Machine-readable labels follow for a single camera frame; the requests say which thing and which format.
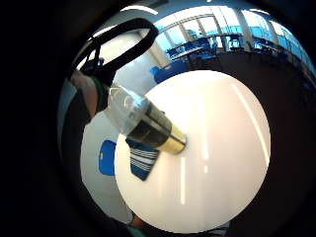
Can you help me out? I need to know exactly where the blue chair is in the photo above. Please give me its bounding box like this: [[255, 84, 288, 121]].
[[98, 139, 118, 177], [149, 60, 191, 85]]

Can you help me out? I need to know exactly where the row of blue chairs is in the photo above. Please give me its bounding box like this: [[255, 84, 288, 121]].
[[166, 34, 251, 64]]

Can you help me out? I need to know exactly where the the person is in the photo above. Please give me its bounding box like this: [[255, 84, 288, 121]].
[[57, 69, 132, 237]]

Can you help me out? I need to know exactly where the blue white striped cloth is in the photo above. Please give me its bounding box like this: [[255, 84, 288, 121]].
[[124, 137, 161, 182]]

